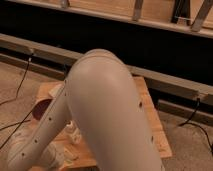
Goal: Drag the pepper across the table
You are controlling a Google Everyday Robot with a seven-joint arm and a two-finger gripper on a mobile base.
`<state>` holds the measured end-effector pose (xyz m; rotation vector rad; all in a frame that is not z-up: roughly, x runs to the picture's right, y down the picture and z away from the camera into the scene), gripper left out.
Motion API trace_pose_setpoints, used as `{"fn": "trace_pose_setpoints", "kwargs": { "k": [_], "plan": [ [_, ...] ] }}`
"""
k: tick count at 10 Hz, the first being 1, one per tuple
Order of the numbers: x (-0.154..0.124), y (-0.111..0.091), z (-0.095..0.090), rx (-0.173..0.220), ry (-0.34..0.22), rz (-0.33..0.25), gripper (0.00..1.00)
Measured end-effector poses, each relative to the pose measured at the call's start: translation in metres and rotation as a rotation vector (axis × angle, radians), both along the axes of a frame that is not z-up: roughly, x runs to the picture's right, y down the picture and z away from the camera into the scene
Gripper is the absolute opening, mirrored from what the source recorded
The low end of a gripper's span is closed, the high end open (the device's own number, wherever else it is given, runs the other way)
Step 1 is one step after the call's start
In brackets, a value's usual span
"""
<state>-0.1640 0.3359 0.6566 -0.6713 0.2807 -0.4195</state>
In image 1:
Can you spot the grey metal rail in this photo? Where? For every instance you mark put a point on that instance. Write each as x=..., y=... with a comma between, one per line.
x=155, y=80

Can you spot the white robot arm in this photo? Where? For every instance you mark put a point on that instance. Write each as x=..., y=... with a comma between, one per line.
x=99, y=94

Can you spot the wooden shelf frame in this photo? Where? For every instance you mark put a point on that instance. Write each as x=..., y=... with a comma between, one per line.
x=187, y=16

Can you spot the wooden cutting board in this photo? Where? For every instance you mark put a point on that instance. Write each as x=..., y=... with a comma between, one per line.
x=78, y=157

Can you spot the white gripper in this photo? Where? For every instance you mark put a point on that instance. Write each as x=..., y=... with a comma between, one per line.
x=59, y=151

